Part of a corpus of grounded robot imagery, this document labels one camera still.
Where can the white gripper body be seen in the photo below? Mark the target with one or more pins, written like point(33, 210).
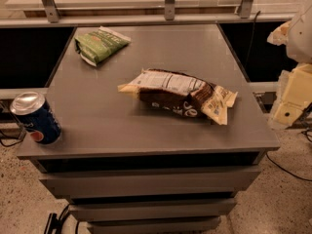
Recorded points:
point(301, 36)

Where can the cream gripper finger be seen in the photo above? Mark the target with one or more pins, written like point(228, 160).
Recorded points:
point(279, 36)

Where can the metal railing frame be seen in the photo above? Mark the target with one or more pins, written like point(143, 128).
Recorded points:
point(58, 13)

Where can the green chip bag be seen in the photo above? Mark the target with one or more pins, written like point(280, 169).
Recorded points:
point(96, 46)

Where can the brown chip bag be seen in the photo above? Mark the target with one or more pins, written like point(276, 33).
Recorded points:
point(185, 95)

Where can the grey drawer cabinet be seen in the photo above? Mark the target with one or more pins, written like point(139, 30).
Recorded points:
point(128, 168)

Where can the blue pepsi can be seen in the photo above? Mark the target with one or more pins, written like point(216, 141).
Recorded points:
point(36, 115)

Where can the black object under cabinet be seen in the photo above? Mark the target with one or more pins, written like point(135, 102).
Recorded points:
point(56, 222)

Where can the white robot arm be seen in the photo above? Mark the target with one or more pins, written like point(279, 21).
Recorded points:
point(299, 45)

